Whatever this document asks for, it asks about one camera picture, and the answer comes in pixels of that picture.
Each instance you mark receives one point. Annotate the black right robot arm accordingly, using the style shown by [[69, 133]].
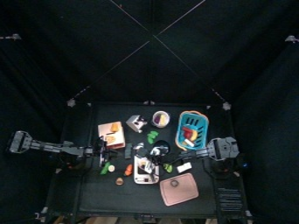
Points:
[[202, 151]]

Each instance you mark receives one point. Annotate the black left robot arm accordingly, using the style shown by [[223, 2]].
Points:
[[47, 145]]

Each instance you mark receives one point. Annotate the red toy apple half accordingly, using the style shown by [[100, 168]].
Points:
[[187, 132]]

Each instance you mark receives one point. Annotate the teal basket orange rim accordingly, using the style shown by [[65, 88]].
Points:
[[191, 130]]

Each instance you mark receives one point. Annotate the pale yellow toy food slice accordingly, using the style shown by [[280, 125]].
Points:
[[109, 138]]

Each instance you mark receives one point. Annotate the wooden box red drawer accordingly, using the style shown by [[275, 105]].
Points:
[[111, 134]]

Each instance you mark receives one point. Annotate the grey toy block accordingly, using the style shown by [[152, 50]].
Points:
[[128, 151]]

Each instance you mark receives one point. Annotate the white round toy piece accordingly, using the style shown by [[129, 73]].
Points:
[[111, 168]]

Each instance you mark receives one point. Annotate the green toy pepper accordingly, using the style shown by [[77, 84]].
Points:
[[104, 168]]

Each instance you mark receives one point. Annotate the green toy leaf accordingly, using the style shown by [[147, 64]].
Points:
[[152, 136]]

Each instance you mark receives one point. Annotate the green toy lettuce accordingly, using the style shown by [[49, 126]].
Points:
[[167, 167]]

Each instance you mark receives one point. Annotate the orange toy carrot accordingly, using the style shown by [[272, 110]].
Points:
[[128, 170]]

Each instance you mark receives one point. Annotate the white toy stove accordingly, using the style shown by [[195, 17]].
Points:
[[145, 177]]

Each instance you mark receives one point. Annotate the orange toy fruit piece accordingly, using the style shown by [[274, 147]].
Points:
[[115, 127]]

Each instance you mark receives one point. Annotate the small white printed box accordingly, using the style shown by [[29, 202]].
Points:
[[184, 167]]

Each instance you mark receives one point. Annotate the white toy knife block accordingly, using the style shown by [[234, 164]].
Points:
[[135, 123]]

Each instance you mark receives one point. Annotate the white toy food piece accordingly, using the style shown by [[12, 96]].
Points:
[[189, 143]]

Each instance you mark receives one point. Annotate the brown toy food piece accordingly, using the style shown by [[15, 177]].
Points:
[[119, 181]]

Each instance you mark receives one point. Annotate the small grey toy piece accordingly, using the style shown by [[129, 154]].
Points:
[[173, 183]]

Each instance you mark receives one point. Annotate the purple toy food piece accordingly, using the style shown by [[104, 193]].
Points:
[[156, 119]]

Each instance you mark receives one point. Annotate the small white bowl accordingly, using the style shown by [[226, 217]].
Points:
[[160, 119]]

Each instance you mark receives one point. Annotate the orange toy slice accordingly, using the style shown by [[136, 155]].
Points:
[[193, 135]]

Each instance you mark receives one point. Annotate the yellow toy food piece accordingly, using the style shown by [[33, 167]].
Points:
[[163, 118]]

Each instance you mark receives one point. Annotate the pink cutting board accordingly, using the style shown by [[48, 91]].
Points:
[[180, 192]]

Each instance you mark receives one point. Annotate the metal frame clamp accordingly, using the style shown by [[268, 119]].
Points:
[[226, 105], [13, 37], [71, 102], [291, 38]]

